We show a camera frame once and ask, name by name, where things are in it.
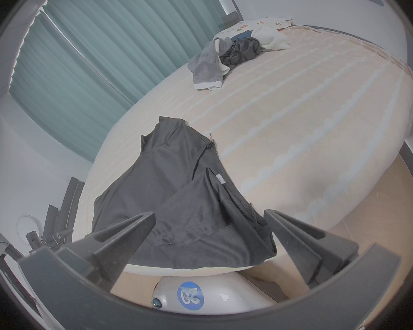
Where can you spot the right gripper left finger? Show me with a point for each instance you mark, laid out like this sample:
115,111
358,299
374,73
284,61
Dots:
106,253

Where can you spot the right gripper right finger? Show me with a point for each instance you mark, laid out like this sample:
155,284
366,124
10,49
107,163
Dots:
309,249

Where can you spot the black T-shirt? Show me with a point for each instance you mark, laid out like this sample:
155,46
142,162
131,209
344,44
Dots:
179,191

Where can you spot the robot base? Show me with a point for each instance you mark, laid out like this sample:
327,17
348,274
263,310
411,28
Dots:
227,294

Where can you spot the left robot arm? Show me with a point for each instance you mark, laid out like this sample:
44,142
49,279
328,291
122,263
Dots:
3,244

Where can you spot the bed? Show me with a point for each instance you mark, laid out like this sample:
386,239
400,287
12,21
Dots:
296,115

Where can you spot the blue-green curtain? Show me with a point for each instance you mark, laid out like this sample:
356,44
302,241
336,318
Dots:
130,29
65,91

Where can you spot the grey garment with white hem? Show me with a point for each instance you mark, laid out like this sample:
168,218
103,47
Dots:
208,67

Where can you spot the black garment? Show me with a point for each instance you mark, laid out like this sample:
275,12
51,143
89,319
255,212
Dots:
242,52

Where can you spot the white printed pillow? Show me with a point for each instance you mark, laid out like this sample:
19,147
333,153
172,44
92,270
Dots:
258,24

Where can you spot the dark grey bedside table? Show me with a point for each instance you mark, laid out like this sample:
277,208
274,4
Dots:
231,18

